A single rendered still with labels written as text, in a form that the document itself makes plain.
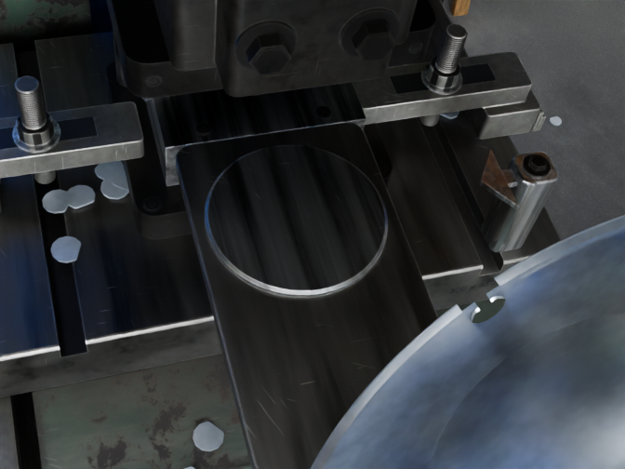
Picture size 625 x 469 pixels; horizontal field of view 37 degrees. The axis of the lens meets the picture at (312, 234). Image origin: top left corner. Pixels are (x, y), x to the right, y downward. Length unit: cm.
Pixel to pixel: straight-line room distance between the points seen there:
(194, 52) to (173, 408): 28
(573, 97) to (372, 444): 148
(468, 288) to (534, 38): 129
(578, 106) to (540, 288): 140
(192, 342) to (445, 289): 20
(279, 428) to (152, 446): 16
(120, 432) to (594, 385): 39
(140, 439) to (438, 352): 26
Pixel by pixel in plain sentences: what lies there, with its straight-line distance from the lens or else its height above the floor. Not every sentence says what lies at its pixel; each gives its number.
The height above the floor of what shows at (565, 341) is 93.
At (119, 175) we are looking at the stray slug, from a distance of 75.
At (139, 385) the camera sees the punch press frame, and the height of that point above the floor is 65.
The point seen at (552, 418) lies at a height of 94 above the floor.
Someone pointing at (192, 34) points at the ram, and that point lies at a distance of 55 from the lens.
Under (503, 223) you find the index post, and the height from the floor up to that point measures 74.
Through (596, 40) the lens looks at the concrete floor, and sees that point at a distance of 206.
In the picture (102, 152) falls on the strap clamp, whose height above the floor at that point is 75.
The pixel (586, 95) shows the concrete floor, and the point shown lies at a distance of 194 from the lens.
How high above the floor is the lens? 130
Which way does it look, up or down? 55 degrees down
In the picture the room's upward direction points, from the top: 11 degrees clockwise
